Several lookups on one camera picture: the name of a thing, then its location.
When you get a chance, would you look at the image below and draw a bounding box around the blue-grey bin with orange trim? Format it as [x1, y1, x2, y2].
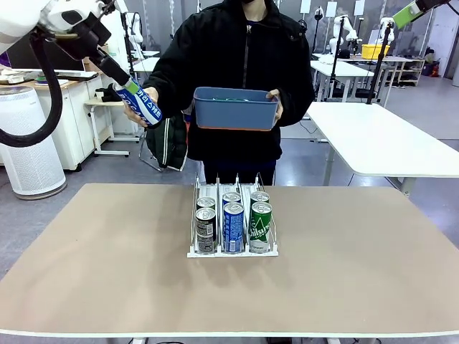
[193, 86, 280, 132]

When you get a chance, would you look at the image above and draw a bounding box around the wooden shelf unit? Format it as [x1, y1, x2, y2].
[396, 59, 426, 87]

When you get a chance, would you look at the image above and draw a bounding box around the metal folding chair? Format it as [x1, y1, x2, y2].
[138, 135, 164, 173]

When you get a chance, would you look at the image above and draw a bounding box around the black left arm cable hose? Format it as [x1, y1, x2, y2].
[0, 30, 64, 148]

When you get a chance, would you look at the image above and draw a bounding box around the yellow plastic crate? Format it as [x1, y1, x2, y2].
[361, 43, 390, 60]

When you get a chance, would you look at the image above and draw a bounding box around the black plush toy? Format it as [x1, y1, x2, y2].
[95, 85, 118, 103]

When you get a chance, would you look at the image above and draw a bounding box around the black Pepsi beverage can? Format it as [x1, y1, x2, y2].
[196, 196, 217, 212]
[194, 207, 217, 254]

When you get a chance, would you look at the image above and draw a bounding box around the white can dispenser rack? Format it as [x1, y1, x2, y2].
[186, 171, 280, 259]

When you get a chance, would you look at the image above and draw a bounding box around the person's left forearm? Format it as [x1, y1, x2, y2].
[275, 71, 316, 126]

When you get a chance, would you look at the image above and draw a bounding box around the black lamp stand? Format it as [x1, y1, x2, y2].
[311, 6, 326, 54]

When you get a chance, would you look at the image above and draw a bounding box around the white cylindrical air purifier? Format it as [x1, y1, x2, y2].
[0, 85, 68, 201]

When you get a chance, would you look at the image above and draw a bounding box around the black computer monitor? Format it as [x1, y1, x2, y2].
[6, 44, 85, 72]

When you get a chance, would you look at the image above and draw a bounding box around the small wheeled side table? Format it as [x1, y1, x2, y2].
[85, 96, 131, 158]

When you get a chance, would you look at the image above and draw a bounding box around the person's right hand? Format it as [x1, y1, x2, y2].
[123, 87, 161, 128]

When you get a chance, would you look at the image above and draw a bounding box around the white rounded side table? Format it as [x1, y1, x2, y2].
[306, 102, 459, 196]

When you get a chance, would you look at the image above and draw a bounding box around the dark green striped jacket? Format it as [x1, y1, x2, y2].
[145, 114, 189, 173]

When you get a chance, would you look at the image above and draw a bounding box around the person's right forearm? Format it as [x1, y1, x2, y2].
[145, 66, 194, 125]

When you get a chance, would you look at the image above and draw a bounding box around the person in black jacket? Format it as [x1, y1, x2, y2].
[145, 0, 316, 187]

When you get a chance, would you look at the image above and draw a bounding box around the black keyboard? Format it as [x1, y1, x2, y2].
[55, 71, 100, 80]

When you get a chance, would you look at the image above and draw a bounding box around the white background desk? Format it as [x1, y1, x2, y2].
[310, 59, 376, 103]

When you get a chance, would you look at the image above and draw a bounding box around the person's left hand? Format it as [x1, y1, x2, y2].
[265, 88, 285, 126]

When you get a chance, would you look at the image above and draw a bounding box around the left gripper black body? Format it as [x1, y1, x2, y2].
[70, 16, 112, 65]

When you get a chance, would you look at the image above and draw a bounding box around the white cabinet desk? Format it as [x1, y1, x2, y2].
[35, 73, 105, 171]

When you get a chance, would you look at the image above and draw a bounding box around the black stand pole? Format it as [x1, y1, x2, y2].
[324, 16, 347, 103]
[365, 19, 394, 105]

